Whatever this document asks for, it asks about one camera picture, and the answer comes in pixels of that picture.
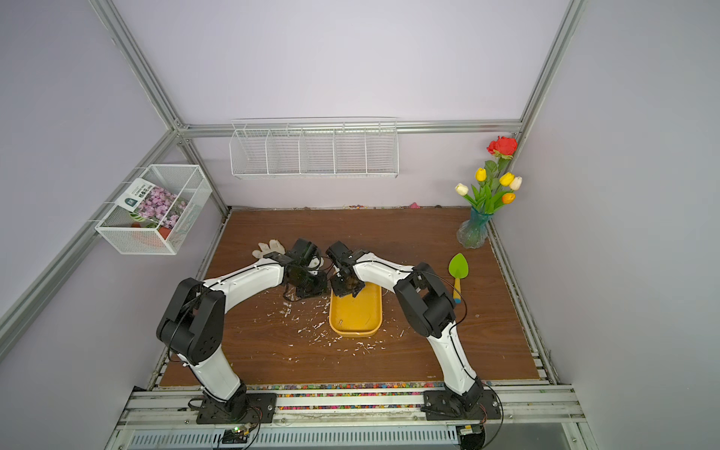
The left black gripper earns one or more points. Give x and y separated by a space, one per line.
320 289

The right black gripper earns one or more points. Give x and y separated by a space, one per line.
337 288

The yellow plastic storage box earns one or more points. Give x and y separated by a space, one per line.
358 316

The white cotton work glove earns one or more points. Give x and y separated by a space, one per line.
271 246

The green trowel yellow handle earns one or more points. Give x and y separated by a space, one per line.
458 269

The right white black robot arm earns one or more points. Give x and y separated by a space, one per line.
426 303

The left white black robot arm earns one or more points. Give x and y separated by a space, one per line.
192 326

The glass vase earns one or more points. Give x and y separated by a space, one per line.
473 233

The pink potted flowers with label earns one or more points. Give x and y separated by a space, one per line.
151 206

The small green circuit board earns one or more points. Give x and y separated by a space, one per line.
235 436

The artificial tulip rose bouquet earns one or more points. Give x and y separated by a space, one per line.
495 186

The right small circuit board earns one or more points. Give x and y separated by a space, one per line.
471 437

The long white wire shelf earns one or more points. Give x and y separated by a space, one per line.
318 147

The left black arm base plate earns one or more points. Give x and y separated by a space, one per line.
243 408

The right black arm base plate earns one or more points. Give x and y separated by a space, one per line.
446 405

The small white wire basket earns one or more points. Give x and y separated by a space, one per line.
185 180

